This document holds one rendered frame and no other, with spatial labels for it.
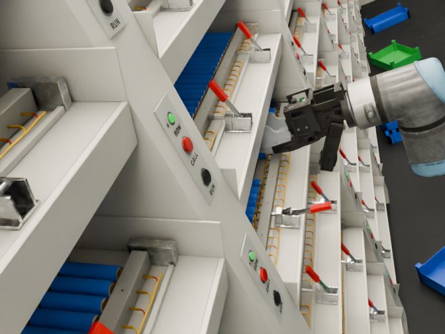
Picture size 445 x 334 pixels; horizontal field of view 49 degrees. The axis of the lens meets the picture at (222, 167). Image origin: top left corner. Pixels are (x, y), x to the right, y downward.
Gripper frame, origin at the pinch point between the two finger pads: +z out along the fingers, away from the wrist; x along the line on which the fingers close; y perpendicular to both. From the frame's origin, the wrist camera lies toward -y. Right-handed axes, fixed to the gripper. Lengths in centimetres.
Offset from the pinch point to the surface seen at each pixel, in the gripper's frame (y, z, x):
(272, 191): -2.3, -3.8, 13.8
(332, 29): -26, -7, -132
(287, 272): -5.9, -6.7, 30.9
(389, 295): -76, -9, -23
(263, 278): 5.4, -9.0, 42.9
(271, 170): -2.0, -3.1, 7.4
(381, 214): -86, -8, -74
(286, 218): -3.9, -6.5, 20.4
